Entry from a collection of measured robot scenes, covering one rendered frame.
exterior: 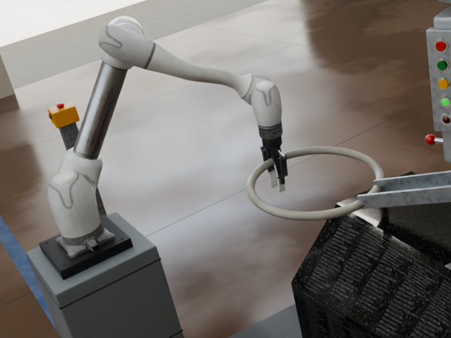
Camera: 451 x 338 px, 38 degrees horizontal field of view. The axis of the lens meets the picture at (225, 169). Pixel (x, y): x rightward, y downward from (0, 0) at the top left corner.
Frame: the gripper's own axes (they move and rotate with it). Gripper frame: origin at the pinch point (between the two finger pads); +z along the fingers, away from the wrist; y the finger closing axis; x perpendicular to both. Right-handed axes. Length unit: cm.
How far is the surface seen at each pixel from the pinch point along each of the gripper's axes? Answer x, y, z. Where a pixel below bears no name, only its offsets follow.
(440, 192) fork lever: 7, 73, -21
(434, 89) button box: 1, 76, -57
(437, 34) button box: 1, 76, -73
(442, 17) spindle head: 3, 76, -76
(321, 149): 16.5, 8.8, -10.4
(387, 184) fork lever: 11, 47, -12
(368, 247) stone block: -4, 53, 3
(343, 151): 20.6, 16.7, -10.2
